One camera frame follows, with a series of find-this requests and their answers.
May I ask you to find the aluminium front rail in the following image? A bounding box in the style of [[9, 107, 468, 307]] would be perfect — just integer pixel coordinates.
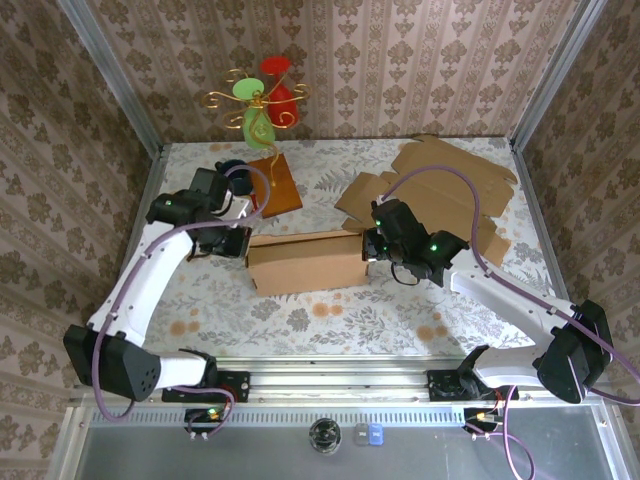
[[69, 354, 619, 406]]

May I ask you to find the green wine glass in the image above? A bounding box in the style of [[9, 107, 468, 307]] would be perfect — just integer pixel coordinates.
[[232, 78, 277, 150]]

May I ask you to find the red wine glass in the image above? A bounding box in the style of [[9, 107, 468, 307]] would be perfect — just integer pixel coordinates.
[[259, 55, 303, 129]]

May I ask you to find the aluminium frame post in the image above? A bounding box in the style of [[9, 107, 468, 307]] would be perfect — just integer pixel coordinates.
[[54, 0, 166, 159], [509, 0, 609, 151]]

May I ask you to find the brown cardboard box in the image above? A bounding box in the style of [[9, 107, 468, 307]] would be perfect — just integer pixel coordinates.
[[244, 229, 374, 297], [333, 133, 519, 264]]

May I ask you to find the floral table cover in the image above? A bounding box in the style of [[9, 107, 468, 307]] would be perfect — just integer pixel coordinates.
[[117, 137, 576, 359]]

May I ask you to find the small controller board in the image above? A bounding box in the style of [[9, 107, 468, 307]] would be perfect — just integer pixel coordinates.
[[183, 407, 229, 434], [462, 407, 506, 434]]

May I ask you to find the black round lens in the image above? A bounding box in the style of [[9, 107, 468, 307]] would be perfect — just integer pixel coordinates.
[[308, 417, 344, 454]]

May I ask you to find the gold wire stand wooden base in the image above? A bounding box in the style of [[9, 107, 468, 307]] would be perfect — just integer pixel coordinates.
[[201, 68, 314, 220]]

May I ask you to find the grey metal tray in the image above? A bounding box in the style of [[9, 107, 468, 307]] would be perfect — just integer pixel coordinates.
[[47, 404, 631, 480]]

